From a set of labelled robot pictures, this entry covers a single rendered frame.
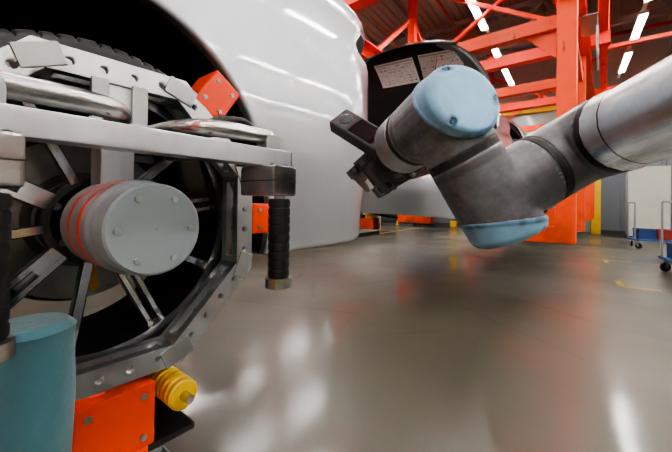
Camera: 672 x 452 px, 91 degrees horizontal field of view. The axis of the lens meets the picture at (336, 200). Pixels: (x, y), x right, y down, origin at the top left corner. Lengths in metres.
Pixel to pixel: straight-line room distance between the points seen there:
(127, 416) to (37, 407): 0.22
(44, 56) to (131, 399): 0.55
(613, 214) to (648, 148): 12.83
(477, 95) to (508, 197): 0.12
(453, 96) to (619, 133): 0.16
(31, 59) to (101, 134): 0.23
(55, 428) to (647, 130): 0.69
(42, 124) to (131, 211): 0.14
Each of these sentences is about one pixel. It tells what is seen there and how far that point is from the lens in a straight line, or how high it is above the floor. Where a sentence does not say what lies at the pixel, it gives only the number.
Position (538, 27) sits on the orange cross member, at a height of 2.66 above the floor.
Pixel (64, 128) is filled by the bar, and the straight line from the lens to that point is 0.45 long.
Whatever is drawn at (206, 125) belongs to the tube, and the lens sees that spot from 0.53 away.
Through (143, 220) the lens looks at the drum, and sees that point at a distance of 0.52.
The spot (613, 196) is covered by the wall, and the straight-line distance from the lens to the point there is 13.24.
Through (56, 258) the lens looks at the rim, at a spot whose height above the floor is 0.79.
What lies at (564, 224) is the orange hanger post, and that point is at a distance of 3.83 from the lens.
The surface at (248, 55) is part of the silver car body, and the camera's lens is 0.97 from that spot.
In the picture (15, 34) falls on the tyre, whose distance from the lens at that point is 0.76.
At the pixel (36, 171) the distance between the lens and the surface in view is 0.84.
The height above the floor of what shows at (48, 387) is 0.67.
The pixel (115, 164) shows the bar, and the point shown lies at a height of 0.95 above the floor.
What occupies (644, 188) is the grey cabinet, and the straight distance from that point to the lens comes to 11.68.
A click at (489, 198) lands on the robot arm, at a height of 0.90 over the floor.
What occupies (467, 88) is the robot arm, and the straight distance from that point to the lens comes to 0.41.
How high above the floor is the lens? 0.89
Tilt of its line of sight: level
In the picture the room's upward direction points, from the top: 1 degrees clockwise
